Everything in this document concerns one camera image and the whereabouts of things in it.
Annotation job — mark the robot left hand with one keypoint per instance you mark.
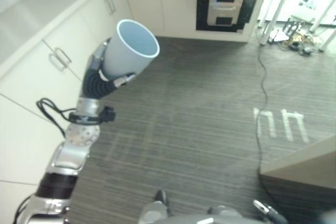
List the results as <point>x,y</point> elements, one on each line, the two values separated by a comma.
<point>95,85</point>

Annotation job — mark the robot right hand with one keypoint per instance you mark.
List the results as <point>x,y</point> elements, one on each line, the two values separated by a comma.
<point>270,212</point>

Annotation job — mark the light blue plastic cup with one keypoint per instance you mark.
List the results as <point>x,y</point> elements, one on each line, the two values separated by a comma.
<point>131,51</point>

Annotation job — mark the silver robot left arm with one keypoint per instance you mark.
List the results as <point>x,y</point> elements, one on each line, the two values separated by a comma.
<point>73,153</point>

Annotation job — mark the beige counter island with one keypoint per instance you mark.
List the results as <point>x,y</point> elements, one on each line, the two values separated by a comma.
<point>307,163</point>

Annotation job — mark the cream base cabinet run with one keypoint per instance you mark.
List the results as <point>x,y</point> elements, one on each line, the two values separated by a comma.
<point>39,58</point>

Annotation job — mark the silver robot body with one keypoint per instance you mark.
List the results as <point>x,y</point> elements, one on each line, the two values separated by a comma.
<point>183,216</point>

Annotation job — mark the cream tall cabinet unit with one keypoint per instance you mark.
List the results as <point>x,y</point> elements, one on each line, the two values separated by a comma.
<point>178,3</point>

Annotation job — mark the white triangular floor object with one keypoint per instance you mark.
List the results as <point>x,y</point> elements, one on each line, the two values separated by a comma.
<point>279,37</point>

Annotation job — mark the black wrist clamp with camera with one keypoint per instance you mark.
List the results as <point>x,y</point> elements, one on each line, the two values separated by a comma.
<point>105,116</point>

